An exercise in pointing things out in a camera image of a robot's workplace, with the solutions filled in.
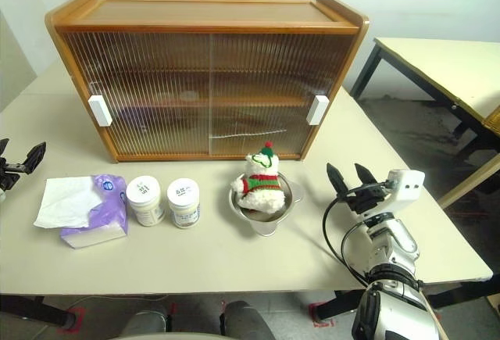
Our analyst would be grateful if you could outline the cream table black frame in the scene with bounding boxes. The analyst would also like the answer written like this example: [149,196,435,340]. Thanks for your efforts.
[349,37,500,208]

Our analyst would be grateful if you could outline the ribbed clear sliding door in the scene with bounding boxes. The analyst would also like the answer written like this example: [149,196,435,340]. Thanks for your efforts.
[209,33,361,154]
[61,30,214,158]

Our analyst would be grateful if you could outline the white plush toy christmas sweater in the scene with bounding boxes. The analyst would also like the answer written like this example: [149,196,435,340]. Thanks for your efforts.
[229,141,287,215]

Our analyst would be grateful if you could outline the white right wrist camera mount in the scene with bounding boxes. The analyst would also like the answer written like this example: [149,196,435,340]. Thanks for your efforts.
[384,168,426,205]

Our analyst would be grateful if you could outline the narrow white lidded jar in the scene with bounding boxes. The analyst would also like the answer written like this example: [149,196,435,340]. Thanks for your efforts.
[166,178,202,230]

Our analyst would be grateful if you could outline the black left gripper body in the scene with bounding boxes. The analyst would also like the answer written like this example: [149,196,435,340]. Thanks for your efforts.
[0,156,29,192]

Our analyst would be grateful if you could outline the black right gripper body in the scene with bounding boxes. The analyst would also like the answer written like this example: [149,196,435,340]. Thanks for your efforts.
[337,181,392,215]

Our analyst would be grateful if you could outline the pale grey curved robot body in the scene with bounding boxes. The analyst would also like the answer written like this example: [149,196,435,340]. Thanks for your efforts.
[128,330,220,340]

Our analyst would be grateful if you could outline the purple tissue pack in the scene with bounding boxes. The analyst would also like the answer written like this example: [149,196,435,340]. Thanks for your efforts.
[33,174,130,250]

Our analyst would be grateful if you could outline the stainless steel bowl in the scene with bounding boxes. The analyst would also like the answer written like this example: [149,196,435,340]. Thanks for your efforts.
[228,175,306,238]

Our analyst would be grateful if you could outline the wooden two-shelf cabinet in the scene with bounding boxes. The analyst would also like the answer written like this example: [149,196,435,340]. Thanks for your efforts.
[44,0,370,163]

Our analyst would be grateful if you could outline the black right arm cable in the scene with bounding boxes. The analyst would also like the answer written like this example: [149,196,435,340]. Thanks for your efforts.
[322,193,371,288]

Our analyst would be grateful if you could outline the tan woven object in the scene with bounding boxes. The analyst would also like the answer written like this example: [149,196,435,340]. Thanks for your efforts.
[483,105,500,136]

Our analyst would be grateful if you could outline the wide white lidded jar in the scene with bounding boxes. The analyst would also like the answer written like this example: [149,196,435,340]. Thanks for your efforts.
[125,174,166,227]

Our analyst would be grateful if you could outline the black table leg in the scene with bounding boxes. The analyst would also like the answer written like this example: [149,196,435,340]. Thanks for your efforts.
[0,295,77,329]
[316,276,494,321]

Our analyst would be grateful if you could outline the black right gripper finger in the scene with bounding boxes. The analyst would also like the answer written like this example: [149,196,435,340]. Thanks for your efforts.
[354,163,377,189]
[326,163,349,198]

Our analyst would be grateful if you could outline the white door handle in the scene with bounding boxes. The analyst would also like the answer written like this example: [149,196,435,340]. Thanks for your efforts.
[87,95,113,127]
[305,95,330,126]

